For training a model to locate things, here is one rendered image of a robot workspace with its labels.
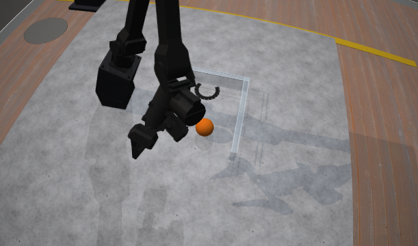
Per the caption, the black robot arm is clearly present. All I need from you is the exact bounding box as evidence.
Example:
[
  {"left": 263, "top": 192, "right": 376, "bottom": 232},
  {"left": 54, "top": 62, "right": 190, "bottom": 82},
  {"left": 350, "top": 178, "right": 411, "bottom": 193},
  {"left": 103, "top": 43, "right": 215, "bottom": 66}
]
[{"left": 108, "top": 0, "right": 206, "bottom": 142}]

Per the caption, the orange ball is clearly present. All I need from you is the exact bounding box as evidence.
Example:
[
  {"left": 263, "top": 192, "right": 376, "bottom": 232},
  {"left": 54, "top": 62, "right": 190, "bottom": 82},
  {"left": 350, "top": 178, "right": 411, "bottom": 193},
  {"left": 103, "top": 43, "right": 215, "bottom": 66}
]
[{"left": 196, "top": 118, "right": 214, "bottom": 137}]

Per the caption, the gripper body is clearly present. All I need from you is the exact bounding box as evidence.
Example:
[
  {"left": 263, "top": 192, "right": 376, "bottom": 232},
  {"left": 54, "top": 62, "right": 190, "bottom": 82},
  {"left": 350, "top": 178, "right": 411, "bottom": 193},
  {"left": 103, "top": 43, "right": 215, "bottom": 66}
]
[{"left": 127, "top": 97, "right": 172, "bottom": 150}]

